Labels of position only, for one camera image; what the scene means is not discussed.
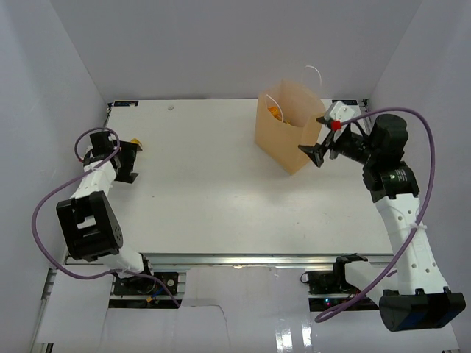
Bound yellow m&m's packet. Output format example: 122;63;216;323
130;138;143;147

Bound orange yellow chips bag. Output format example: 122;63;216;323
268;107;291;124

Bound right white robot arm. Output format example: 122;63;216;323
299;114;466;332

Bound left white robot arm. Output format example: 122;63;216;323
56;130;156;293

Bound brown paper bag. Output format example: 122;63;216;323
255;79;326;175

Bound left blue table label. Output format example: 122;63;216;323
113;100;139;107

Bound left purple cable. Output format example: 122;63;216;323
31;126;181;309

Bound purple cable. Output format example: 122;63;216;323
31;126;181;309
314;107;437;324

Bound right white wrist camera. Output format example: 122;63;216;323
325;101;355;131

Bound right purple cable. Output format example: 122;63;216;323
314;107;437;324

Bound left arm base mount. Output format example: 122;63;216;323
110;271;179;309

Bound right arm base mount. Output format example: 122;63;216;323
300;271;361;313

